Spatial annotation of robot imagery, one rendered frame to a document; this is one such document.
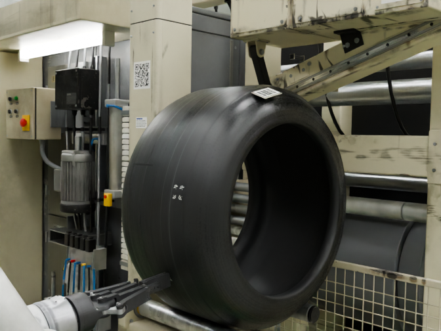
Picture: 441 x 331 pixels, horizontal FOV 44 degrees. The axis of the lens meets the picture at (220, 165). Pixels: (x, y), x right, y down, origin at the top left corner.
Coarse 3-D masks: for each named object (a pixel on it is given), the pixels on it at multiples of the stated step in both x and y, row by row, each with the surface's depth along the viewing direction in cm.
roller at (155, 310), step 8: (144, 304) 139; (152, 304) 138; (160, 304) 137; (144, 312) 138; (152, 312) 136; (160, 312) 134; (168, 312) 133; (176, 312) 132; (184, 312) 131; (160, 320) 134; (168, 320) 132; (176, 320) 130; (184, 320) 128; (192, 320) 127; (200, 320) 126; (208, 320) 125; (176, 328) 131; (184, 328) 128; (192, 328) 126; (200, 328) 124; (208, 328) 123; (216, 328) 121; (224, 328) 121
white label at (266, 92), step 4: (268, 88) 123; (252, 92) 120; (256, 92) 120; (260, 92) 120; (264, 92) 120; (268, 92) 121; (272, 92) 121; (276, 92) 121; (280, 92) 121; (260, 96) 118; (264, 96) 118; (268, 96) 118; (272, 96) 119
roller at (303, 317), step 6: (306, 306) 138; (312, 306) 138; (300, 312) 139; (306, 312) 137; (312, 312) 137; (318, 312) 139; (300, 318) 139; (306, 318) 137; (312, 318) 137; (318, 318) 139
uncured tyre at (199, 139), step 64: (192, 128) 115; (256, 128) 116; (320, 128) 133; (128, 192) 121; (192, 192) 108; (256, 192) 159; (320, 192) 151; (192, 256) 109; (256, 256) 157; (320, 256) 138; (256, 320) 121
